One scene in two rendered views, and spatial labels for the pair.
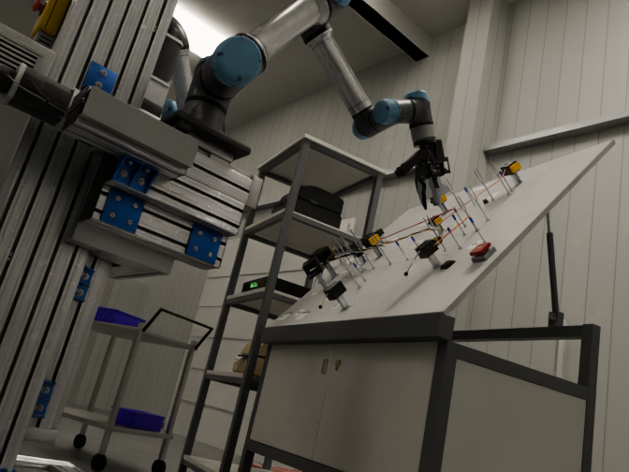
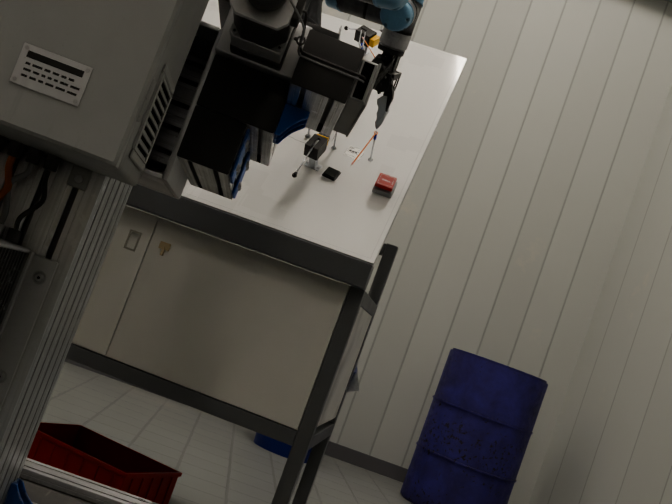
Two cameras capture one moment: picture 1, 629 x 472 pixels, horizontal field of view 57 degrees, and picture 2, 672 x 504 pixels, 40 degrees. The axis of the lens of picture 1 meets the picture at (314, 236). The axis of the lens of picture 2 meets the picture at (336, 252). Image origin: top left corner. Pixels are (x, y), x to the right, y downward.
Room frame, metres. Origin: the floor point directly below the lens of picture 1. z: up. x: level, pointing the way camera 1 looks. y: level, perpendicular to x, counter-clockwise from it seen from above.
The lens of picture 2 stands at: (0.34, 1.64, 0.67)
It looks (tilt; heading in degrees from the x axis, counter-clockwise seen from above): 5 degrees up; 303
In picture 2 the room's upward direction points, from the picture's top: 20 degrees clockwise
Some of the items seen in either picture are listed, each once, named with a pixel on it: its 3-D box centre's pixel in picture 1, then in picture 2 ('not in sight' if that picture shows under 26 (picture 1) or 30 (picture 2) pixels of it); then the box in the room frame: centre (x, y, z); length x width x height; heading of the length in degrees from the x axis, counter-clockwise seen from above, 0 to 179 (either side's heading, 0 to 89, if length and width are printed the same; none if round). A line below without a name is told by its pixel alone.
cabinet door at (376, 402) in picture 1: (370, 406); (227, 321); (1.82, -0.28, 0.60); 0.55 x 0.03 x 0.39; 25
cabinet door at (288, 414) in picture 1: (290, 395); (41, 252); (2.32, -0.05, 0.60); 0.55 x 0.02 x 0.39; 25
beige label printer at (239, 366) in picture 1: (272, 361); not in sight; (2.87, 0.06, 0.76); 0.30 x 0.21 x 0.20; 118
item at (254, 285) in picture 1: (283, 294); not in sight; (2.92, 0.09, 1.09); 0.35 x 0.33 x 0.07; 25
